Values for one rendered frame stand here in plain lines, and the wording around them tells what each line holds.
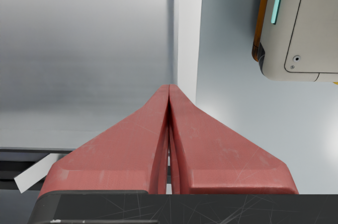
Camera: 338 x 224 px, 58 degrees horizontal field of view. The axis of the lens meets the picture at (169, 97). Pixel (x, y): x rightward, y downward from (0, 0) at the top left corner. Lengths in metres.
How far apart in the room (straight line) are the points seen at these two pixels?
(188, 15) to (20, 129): 0.27
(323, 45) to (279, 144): 0.76
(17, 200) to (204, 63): 0.98
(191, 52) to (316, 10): 0.73
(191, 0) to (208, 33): 0.98
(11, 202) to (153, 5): 0.42
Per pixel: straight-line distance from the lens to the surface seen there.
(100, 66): 0.36
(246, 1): 1.27
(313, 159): 1.87
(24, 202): 0.59
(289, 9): 1.02
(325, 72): 1.16
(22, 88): 0.41
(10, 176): 0.51
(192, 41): 0.34
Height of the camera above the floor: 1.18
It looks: 55 degrees down
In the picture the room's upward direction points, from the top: 176 degrees counter-clockwise
